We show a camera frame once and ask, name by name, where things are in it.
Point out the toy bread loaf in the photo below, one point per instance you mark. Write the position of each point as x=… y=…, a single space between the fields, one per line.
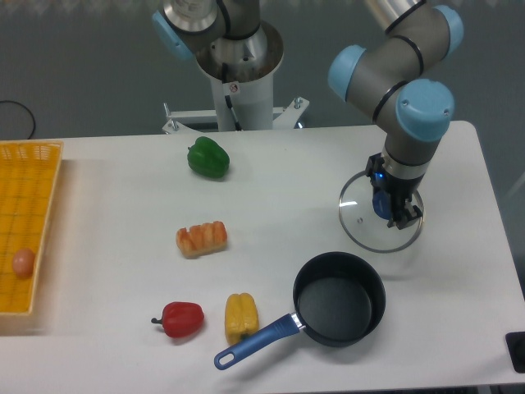
x=202 y=239

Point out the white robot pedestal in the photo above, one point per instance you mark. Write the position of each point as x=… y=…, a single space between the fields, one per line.
x=241 y=75

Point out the yellow plastic basket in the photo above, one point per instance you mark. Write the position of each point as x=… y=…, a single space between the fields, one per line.
x=29 y=173

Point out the brown egg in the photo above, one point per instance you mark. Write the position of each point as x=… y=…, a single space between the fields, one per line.
x=23 y=263

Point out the black saucepan with blue handle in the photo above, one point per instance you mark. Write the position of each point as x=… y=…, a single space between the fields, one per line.
x=339 y=299

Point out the black device at table edge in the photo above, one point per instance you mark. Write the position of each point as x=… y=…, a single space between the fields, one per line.
x=516 y=346

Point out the yellow bell pepper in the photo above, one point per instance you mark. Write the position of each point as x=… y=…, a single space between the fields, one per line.
x=241 y=318

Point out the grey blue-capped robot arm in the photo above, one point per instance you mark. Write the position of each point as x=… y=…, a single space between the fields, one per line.
x=386 y=84

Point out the red bell pepper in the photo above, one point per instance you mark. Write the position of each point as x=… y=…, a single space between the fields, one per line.
x=180 y=319

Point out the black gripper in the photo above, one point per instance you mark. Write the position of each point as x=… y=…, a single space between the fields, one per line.
x=391 y=195

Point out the glass lid with blue knob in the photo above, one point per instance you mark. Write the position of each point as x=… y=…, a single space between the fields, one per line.
x=364 y=227

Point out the green bell pepper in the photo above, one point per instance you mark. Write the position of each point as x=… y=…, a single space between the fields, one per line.
x=208 y=158

